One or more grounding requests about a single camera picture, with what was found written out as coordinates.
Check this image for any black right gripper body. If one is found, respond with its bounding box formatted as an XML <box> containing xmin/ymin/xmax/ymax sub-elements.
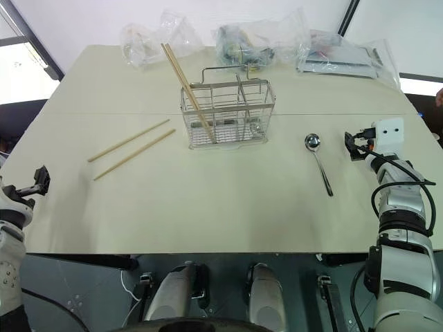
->
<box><xmin>354</xmin><ymin>128</ymin><xmax>377</xmax><ymax>150</ymax></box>

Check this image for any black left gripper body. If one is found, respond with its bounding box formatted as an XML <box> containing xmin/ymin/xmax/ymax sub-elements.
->
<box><xmin>3</xmin><ymin>184</ymin><xmax>38</xmax><ymax>205</ymax></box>

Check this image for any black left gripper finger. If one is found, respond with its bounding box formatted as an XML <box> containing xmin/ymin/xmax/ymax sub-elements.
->
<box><xmin>36</xmin><ymin>172</ymin><xmax>52</xmax><ymax>196</ymax></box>
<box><xmin>33</xmin><ymin>165</ymin><xmax>48</xmax><ymax>185</ymax></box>

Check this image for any silver metal spoon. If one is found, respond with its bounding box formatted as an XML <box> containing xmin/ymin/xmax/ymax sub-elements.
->
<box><xmin>304</xmin><ymin>133</ymin><xmax>334</xmax><ymax>198</ymax></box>

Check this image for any clear bag with grey tray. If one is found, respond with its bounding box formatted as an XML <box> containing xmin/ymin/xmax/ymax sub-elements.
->
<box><xmin>295</xmin><ymin>28</ymin><xmax>401</xmax><ymax>88</ymax></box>

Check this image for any wooden chopstick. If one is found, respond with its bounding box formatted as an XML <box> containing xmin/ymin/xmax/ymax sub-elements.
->
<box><xmin>161</xmin><ymin>43</ymin><xmax>211</xmax><ymax>142</ymax></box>
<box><xmin>93</xmin><ymin>129</ymin><xmax>177</xmax><ymax>181</ymax></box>
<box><xmin>87</xmin><ymin>119</ymin><xmax>171</xmax><ymax>163</ymax></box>
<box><xmin>165</xmin><ymin>43</ymin><xmax>215</xmax><ymax>142</ymax></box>

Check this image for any clear bag with colourful items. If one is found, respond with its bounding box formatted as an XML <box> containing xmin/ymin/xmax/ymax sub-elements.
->
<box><xmin>211</xmin><ymin>8</ymin><xmax>309</xmax><ymax>72</ymax></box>

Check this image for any grey rounded robot leg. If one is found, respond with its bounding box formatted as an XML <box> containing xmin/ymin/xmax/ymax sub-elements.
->
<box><xmin>143</xmin><ymin>264</ymin><xmax>195</xmax><ymax>323</ymax></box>
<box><xmin>246</xmin><ymin>262</ymin><xmax>287</xmax><ymax>332</ymax></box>

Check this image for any clear plastic bag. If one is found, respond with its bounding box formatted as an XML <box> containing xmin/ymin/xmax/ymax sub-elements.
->
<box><xmin>120</xmin><ymin>8</ymin><xmax>205</xmax><ymax>71</ymax></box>

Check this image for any dark rounded robot torso edge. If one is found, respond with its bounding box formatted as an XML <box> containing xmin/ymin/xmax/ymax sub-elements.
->
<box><xmin>112</xmin><ymin>315</ymin><xmax>314</xmax><ymax>332</ymax></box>

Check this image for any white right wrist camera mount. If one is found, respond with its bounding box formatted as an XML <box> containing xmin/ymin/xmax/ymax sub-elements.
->
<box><xmin>370</xmin><ymin>117</ymin><xmax>406</xmax><ymax>145</ymax></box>

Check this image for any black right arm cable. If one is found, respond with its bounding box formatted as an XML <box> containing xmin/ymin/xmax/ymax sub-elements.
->
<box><xmin>349</xmin><ymin>147</ymin><xmax>437</xmax><ymax>332</ymax></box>

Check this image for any black table frame bar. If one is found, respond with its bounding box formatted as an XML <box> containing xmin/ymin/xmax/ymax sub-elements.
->
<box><xmin>26</xmin><ymin>254</ymin><xmax>140</xmax><ymax>272</ymax></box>
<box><xmin>315</xmin><ymin>253</ymin><xmax>368</xmax><ymax>268</ymax></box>

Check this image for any dark window frame bar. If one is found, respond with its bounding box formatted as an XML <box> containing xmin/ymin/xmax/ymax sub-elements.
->
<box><xmin>0</xmin><ymin>0</ymin><xmax>66</xmax><ymax>81</ymax></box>
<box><xmin>336</xmin><ymin>0</ymin><xmax>361</xmax><ymax>37</ymax></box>

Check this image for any silver wire cutlery basket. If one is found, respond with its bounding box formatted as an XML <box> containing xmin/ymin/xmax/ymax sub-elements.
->
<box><xmin>180</xmin><ymin>66</ymin><xmax>277</xmax><ymax>151</ymax></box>

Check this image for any thin white cable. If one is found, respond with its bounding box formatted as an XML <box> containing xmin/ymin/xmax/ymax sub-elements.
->
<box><xmin>120</xmin><ymin>269</ymin><xmax>143</xmax><ymax>328</ymax></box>

